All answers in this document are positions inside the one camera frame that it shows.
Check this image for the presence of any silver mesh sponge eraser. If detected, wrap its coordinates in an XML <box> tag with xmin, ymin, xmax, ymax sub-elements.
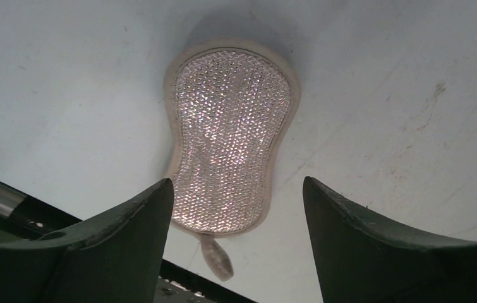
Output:
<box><xmin>163</xmin><ymin>38</ymin><xmax>301</xmax><ymax>282</ymax></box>

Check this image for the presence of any black metal base rail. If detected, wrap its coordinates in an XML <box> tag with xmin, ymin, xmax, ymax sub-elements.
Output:
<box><xmin>0</xmin><ymin>182</ymin><xmax>246</xmax><ymax>302</ymax></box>

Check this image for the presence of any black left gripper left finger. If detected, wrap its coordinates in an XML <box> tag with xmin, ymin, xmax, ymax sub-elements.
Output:
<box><xmin>0</xmin><ymin>178</ymin><xmax>174</xmax><ymax>302</ymax></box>

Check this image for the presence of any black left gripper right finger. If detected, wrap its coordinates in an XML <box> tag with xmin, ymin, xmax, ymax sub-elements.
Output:
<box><xmin>303</xmin><ymin>177</ymin><xmax>477</xmax><ymax>302</ymax></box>

